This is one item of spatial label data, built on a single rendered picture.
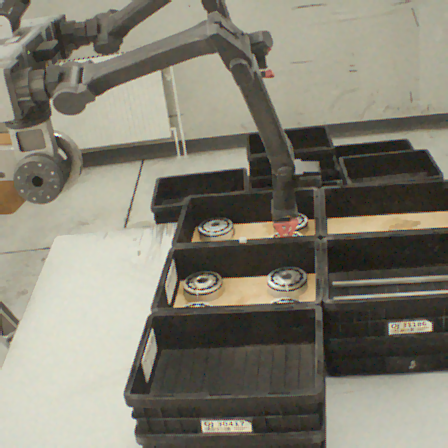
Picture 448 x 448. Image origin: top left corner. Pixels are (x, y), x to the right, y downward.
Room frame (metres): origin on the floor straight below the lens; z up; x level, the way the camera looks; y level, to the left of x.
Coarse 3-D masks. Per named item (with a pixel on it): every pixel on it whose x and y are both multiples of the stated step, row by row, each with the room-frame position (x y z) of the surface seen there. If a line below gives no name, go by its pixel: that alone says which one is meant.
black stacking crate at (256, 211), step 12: (300, 192) 1.90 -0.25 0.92; (312, 192) 1.89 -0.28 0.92; (192, 204) 1.96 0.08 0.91; (204, 204) 1.95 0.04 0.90; (216, 204) 1.94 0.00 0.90; (228, 204) 1.94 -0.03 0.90; (240, 204) 1.93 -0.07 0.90; (252, 204) 1.93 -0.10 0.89; (264, 204) 1.92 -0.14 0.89; (300, 204) 1.90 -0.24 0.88; (312, 204) 1.89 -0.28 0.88; (192, 216) 1.94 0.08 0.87; (204, 216) 1.95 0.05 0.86; (216, 216) 1.95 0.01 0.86; (228, 216) 1.94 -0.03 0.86; (240, 216) 1.93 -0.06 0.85; (252, 216) 1.93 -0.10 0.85; (264, 216) 1.92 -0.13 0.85; (312, 216) 1.90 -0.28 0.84; (192, 228) 1.92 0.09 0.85; (180, 240) 1.75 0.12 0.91
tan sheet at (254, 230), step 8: (240, 224) 1.93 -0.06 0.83; (248, 224) 1.92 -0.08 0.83; (256, 224) 1.91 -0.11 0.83; (264, 224) 1.91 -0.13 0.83; (312, 224) 1.86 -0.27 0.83; (240, 232) 1.88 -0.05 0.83; (248, 232) 1.87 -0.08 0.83; (256, 232) 1.86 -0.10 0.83; (264, 232) 1.86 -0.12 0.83; (272, 232) 1.85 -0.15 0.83; (312, 232) 1.82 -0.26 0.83; (192, 240) 1.87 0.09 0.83; (200, 240) 1.87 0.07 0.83
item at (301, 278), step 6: (276, 270) 1.59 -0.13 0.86; (282, 270) 1.59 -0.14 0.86; (288, 270) 1.58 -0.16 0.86; (294, 270) 1.58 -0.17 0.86; (300, 270) 1.57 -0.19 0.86; (270, 276) 1.57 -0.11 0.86; (276, 276) 1.56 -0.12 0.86; (300, 276) 1.54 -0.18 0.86; (270, 282) 1.54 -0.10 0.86; (276, 282) 1.53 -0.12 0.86; (282, 282) 1.53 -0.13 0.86; (288, 282) 1.53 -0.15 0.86; (294, 282) 1.52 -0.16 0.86; (300, 282) 1.52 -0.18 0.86; (276, 288) 1.51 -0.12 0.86; (282, 288) 1.50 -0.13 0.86; (288, 288) 1.50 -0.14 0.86; (294, 288) 1.50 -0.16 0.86
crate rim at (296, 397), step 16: (320, 320) 1.26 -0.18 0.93; (144, 336) 1.30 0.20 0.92; (320, 336) 1.20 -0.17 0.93; (320, 352) 1.15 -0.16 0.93; (320, 368) 1.10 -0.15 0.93; (128, 384) 1.13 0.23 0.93; (320, 384) 1.05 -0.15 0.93; (128, 400) 1.09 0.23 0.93; (144, 400) 1.08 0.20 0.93; (160, 400) 1.08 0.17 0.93; (176, 400) 1.07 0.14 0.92; (192, 400) 1.06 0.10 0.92; (208, 400) 1.06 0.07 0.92; (224, 400) 1.05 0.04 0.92; (240, 400) 1.05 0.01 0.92; (256, 400) 1.04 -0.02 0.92; (272, 400) 1.04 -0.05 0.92; (288, 400) 1.03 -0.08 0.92; (304, 400) 1.03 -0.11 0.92; (320, 400) 1.03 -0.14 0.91
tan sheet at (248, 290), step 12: (264, 276) 1.62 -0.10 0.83; (312, 276) 1.58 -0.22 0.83; (180, 288) 1.62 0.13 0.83; (228, 288) 1.59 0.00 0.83; (240, 288) 1.58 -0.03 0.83; (252, 288) 1.57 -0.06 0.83; (264, 288) 1.56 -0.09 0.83; (312, 288) 1.53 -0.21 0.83; (180, 300) 1.56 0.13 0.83; (216, 300) 1.54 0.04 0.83; (228, 300) 1.53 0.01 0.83; (240, 300) 1.52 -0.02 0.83; (252, 300) 1.52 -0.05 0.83; (264, 300) 1.51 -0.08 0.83; (300, 300) 1.49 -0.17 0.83; (312, 300) 1.48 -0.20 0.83
